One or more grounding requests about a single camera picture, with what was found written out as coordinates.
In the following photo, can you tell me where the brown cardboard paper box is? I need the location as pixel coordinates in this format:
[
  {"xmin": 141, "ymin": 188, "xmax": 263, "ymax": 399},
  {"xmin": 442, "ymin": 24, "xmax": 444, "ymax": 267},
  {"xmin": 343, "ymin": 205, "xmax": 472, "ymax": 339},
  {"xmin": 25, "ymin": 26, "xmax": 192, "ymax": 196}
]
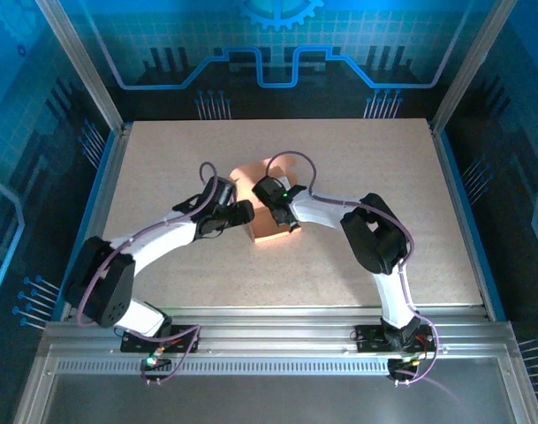
[{"xmin": 228, "ymin": 159, "xmax": 303, "ymax": 246}]

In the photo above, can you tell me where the circuit board with lights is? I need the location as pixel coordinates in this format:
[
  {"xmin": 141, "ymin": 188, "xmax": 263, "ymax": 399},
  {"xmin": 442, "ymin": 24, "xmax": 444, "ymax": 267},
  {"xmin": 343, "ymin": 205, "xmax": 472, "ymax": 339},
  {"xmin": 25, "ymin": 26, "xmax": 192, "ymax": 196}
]
[
  {"xmin": 140, "ymin": 345, "xmax": 173, "ymax": 371},
  {"xmin": 386, "ymin": 352, "xmax": 424, "ymax": 376}
]

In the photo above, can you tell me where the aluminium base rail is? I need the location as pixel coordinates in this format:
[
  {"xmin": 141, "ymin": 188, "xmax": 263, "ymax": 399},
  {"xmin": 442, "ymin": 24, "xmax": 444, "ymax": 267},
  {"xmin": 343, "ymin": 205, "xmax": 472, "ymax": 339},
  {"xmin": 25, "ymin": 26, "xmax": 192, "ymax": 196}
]
[{"xmin": 41, "ymin": 307, "xmax": 517, "ymax": 359}]

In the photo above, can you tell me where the aluminium side rail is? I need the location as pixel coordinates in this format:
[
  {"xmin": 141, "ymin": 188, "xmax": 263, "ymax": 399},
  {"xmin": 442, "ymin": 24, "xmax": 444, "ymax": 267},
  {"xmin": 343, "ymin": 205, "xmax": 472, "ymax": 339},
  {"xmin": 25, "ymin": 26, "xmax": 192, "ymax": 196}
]
[
  {"xmin": 428, "ymin": 118, "xmax": 495, "ymax": 322},
  {"xmin": 59, "ymin": 122, "xmax": 133, "ymax": 322}
]

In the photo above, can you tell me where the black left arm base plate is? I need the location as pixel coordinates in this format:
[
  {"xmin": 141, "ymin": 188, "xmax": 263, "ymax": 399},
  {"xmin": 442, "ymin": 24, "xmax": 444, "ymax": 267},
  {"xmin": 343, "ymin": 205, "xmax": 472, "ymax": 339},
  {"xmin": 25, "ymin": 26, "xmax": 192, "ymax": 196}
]
[{"xmin": 120, "ymin": 324, "xmax": 202, "ymax": 354}]

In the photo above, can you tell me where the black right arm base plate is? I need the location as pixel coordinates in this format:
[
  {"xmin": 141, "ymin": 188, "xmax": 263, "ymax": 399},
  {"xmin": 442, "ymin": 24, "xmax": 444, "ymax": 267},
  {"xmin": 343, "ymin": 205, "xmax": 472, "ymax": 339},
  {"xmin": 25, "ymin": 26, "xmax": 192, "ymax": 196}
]
[{"xmin": 354, "ymin": 324, "xmax": 436, "ymax": 354}]

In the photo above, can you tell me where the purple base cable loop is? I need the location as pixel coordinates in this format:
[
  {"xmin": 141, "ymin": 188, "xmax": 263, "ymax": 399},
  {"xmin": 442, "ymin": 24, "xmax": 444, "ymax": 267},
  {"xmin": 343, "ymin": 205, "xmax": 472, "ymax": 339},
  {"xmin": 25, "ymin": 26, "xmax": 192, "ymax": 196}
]
[
  {"xmin": 391, "ymin": 327, "xmax": 477, "ymax": 412},
  {"xmin": 139, "ymin": 314, "xmax": 204, "ymax": 386}
]

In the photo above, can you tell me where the slotted metal cable duct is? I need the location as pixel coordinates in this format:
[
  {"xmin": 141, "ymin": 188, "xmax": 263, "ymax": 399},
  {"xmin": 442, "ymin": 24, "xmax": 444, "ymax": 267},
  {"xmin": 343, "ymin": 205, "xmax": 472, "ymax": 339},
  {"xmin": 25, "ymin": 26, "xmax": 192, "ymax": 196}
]
[{"xmin": 56, "ymin": 358, "xmax": 391, "ymax": 376}]

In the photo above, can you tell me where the aluminium frame post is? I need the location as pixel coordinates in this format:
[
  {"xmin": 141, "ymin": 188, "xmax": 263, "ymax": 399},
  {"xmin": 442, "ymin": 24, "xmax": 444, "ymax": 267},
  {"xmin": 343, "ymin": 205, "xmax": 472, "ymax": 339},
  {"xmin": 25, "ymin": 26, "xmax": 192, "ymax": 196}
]
[
  {"xmin": 34, "ymin": 0, "xmax": 127, "ymax": 133},
  {"xmin": 428, "ymin": 0, "xmax": 520, "ymax": 133}
]

